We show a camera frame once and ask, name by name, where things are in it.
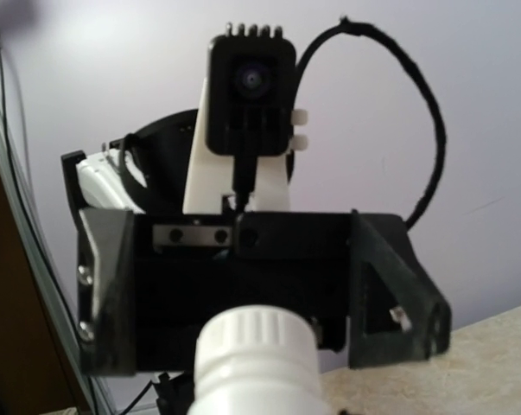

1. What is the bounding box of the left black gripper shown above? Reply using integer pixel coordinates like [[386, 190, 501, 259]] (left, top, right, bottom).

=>
[[133, 212, 351, 372]]

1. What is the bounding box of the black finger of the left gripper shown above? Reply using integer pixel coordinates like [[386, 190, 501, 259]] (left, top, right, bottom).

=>
[[348, 211, 452, 368], [77, 207, 137, 376]]

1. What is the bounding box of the white pill bottle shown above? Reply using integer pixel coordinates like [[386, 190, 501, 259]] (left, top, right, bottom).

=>
[[188, 305, 333, 415]]

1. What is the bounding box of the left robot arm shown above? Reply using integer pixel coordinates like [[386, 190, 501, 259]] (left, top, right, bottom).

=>
[[61, 110, 452, 376]]

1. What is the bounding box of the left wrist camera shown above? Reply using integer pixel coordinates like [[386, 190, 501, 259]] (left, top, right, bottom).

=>
[[182, 23, 308, 214]]

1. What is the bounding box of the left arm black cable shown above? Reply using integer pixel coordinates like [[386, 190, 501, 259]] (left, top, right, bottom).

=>
[[301, 16, 447, 230]]

